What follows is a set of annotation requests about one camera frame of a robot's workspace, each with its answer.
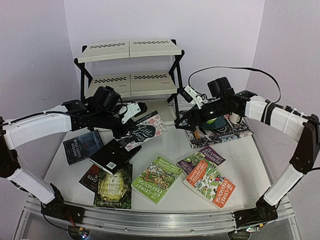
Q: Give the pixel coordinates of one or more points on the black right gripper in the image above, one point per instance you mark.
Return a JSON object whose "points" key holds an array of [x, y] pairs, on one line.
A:
{"points": [[191, 118]]}

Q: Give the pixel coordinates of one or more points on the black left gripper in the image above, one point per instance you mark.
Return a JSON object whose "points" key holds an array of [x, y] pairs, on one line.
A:
{"points": [[121, 133]]}

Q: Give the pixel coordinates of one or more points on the floral Little Women book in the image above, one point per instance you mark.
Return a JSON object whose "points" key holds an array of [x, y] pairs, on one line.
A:
{"points": [[147, 128]]}

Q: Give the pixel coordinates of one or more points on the black Moon and Sixpence book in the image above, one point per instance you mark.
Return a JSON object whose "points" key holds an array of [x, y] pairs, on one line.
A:
{"points": [[112, 157]]}

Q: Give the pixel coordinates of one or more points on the orange 78-Storey Treehouse book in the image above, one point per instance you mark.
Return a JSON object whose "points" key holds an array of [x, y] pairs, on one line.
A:
{"points": [[209, 184]]}

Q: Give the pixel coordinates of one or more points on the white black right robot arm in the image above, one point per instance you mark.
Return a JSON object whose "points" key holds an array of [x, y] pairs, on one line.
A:
{"points": [[304, 129]]}

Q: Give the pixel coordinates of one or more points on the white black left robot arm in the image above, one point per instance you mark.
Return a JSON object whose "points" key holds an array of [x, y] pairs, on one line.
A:
{"points": [[105, 110]]}

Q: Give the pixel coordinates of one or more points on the patterned fabric placemat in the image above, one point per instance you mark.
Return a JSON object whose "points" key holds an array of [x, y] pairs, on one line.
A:
{"points": [[227, 133]]}

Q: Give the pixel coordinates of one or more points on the teal plate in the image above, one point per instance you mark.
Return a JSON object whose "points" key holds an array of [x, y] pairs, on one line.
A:
{"points": [[214, 123]]}

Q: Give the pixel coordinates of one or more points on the purple 117-Storey Treehouse book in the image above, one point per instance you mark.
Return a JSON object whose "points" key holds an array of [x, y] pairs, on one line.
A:
{"points": [[207, 153]]}

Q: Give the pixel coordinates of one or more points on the dark blue Nineteen Eighty-Four book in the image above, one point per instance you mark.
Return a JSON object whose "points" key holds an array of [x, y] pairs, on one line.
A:
{"points": [[82, 147]]}

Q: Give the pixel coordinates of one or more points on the white ribbed mug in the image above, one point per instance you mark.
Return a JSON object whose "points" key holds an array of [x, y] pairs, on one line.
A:
{"points": [[235, 119]]}

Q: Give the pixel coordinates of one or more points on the dark red black book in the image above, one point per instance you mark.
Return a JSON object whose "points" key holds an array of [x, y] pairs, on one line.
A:
{"points": [[91, 178]]}

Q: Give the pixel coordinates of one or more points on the beige three-tier shelf rack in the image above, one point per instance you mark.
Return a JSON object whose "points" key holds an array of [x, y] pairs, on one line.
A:
{"points": [[157, 88]]}

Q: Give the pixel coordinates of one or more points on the green 65-Storey Treehouse book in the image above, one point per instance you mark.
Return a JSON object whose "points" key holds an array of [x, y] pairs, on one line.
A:
{"points": [[157, 179]]}

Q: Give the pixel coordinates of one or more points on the green Alice in Wonderland book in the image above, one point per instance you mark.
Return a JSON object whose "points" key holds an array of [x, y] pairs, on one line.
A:
{"points": [[114, 191]]}

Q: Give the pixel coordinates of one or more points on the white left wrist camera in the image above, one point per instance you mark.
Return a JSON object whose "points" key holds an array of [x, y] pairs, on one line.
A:
{"points": [[131, 110]]}

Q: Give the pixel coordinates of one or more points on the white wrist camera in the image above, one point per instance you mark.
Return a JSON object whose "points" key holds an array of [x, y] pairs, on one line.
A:
{"points": [[131, 110], [192, 96]]}

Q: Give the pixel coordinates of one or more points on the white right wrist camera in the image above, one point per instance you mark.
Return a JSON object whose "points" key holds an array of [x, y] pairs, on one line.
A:
{"points": [[192, 96]]}

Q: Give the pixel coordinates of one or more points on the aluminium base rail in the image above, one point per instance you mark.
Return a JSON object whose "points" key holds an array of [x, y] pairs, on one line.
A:
{"points": [[161, 224]]}

